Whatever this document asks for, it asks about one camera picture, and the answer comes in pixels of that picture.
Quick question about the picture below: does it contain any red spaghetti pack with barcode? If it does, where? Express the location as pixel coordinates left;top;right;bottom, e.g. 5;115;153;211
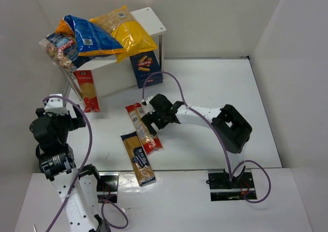
125;103;162;155

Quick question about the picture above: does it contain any black La Sicilia spaghetti pack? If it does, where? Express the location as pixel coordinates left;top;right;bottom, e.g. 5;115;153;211
120;132;156;187

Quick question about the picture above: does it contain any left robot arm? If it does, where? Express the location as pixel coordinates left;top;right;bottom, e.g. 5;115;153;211
29;108;105;231

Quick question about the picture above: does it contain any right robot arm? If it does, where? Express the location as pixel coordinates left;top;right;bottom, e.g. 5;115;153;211
141;94;252;188

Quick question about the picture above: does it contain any red spaghetti pack on shelf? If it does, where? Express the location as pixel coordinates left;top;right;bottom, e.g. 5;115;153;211
74;70;100;113

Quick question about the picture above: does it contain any dark blue Barilla pasta box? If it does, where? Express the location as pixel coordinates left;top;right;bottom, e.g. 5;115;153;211
130;51;161;89

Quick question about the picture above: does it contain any white two-tier shelf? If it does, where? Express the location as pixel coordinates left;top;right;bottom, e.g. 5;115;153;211
60;7;167;99

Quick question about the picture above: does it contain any clear fusilli pasta bag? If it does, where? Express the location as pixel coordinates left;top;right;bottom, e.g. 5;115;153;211
39;33;78;72

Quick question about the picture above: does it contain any blue and orange pasta bag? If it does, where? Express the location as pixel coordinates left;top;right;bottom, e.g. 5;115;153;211
55;15;126;57

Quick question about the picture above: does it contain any yellow pasta bag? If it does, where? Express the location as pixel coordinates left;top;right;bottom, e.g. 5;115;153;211
89;6;157;63

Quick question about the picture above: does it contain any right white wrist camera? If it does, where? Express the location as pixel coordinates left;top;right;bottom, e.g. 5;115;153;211
141;96;153;106

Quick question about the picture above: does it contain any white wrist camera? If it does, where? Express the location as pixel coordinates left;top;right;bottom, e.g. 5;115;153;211
44;98;69;115
141;96;153;106

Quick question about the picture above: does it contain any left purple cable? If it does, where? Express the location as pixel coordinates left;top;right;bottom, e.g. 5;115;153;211
40;95;129;232

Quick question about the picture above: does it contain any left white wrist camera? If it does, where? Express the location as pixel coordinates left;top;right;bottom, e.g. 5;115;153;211
44;98;69;115

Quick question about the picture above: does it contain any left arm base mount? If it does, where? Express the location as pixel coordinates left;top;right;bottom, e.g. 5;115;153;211
96;172;119;203

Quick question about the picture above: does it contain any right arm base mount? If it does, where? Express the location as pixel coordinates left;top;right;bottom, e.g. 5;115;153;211
206;170;257;201

